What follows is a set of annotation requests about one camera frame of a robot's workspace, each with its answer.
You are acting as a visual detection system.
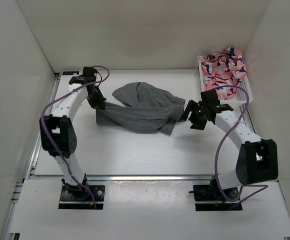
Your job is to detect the grey shorts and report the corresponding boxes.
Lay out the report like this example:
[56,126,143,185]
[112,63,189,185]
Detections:
[96,82,185,136]

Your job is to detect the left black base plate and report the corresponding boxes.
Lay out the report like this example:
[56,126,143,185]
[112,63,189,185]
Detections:
[58,183,105,210]

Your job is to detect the blue label sticker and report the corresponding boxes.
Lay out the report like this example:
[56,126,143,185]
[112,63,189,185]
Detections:
[62,71,79,76]

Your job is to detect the purple cable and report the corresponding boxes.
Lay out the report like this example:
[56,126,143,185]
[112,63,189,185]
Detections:
[40,65,110,205]
[199,85,268,203]

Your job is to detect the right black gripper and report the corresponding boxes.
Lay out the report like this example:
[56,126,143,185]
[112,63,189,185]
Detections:
[178,100,207,131]

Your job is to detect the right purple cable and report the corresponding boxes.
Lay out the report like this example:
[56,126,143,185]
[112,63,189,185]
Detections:
[199,85,268,203]

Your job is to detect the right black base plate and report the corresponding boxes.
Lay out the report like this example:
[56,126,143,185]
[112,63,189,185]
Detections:
[188,184,243,212]

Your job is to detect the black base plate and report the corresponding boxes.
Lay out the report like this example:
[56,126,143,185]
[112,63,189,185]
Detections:
[58,183,105,210]
[188,184,243,212]

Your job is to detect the white plastic basket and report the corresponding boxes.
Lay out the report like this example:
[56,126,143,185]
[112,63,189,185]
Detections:
[195,55,253,107]

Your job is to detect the pink patterned shorts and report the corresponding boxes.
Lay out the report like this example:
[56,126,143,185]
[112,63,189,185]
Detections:
[200,47,247,100]

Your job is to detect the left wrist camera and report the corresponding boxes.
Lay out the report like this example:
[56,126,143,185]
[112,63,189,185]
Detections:
[82,66,98,82]

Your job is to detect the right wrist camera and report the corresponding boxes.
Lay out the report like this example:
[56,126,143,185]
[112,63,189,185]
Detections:
[200,89,220,107]

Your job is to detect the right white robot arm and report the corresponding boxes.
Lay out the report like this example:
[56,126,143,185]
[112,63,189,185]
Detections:
[180,100,278,200]

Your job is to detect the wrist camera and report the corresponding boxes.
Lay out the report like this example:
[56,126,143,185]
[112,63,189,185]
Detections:
[200,89,220,107]
[82,66,98,82]

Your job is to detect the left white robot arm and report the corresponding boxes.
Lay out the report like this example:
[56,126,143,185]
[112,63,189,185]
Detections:
[39,67,106,203]

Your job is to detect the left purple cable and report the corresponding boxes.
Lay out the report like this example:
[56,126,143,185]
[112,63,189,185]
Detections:
[40,65,110,205]

